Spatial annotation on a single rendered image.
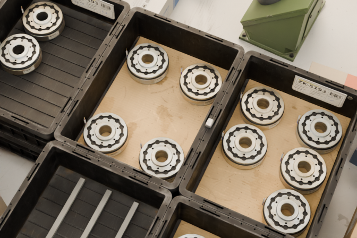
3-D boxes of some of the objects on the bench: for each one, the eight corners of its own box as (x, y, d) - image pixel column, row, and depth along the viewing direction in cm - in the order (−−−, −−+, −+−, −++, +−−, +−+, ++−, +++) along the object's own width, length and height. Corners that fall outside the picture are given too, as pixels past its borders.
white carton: (147, -23, 196) (146, -44, 188) (184, -9, 194) (185, -29, 186) (115, 27, 187) (112, 7, 179) (153, 42, 185) (152, 23, 177)
